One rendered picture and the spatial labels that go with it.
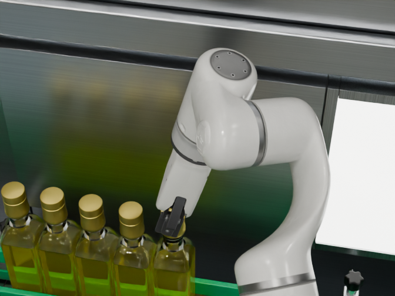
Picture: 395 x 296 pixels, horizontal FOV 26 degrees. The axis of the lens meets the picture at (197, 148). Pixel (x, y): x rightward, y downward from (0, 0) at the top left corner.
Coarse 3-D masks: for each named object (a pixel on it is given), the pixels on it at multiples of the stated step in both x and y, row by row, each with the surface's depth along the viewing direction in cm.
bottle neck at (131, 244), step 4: (124, 240) 122; (128, 240) 121; (132, 240) 121; (136, 240) 122; (140, 240) 122; (124, 244) 123; (128, 244) 122; (132, 244) 122; (136, 244) 122; (140, 244) 123
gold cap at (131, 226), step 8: (120, 208) 119; (128, 208) 119; (136, 208) 119; (120, 216) 118; (128, 216) 118; (136, 216) 118; (120, 224) 119; (128, 224) 118; (136, 224) 119; (120, 232) 121; (128, 232) 120; (136, 232) 120
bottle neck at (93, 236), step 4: (88, 232) 122; (92, 232) 122; (96, 232) 122; (100, 232) 123; (104, 232) 124; (88, 236) 123; (92, 236) 123; (96, 236) 123; (100, 236) 123; (92, 240) 123; (96, 240) 123
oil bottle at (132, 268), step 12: (120, 240) 124; (144, 240) 124; (120, 252) 123; (132, 252) 122; (144, 252) 123; (120, 264) 124; (132, 264) 123; (144, 264) 123; (120, 276) 126; (132, 276) 125; (144, 276) 124; (120, 288) 128; (132, 288) 127; (144, 288) 127
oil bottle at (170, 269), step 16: (160, 240) 124; (160, 256) 122; (176, 256) 122; (192, 256) 124; (160, 272) 124; (176, 272) 123; (192, 272) 127; (160, 288) 127; (176, 288) 126; (192, 288) 129
